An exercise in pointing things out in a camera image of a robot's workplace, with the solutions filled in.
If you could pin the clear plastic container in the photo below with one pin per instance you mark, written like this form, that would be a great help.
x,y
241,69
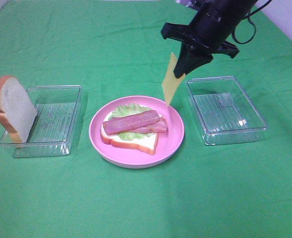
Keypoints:
x,y
55,127
224,112

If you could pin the green lettuce leaf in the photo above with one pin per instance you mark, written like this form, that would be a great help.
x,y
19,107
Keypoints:
x,y
127,110

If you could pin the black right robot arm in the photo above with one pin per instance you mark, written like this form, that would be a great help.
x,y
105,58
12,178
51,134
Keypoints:
x,y
206,34

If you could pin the pink round plate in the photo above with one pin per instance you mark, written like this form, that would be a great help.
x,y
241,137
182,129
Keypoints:
x,y
167,143

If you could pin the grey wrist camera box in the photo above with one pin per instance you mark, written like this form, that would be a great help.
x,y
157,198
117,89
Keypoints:
x,y
193,4

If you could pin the white bread slice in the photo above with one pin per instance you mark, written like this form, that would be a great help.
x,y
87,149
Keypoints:
x,y
17,112
147,145

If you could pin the yellow cheese slice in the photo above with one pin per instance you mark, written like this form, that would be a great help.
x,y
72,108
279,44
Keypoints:
x,y
171,82

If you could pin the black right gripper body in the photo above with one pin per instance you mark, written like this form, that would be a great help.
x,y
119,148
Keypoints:
x,y
209,29

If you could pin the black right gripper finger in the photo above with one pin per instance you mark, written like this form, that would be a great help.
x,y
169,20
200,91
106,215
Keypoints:
x,y
193,61
178,70

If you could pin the clear right plastic container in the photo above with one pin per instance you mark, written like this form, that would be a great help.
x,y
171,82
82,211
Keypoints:
x,y
224,112

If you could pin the clear left plastic container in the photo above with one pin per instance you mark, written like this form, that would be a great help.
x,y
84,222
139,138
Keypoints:
x,y
55,127

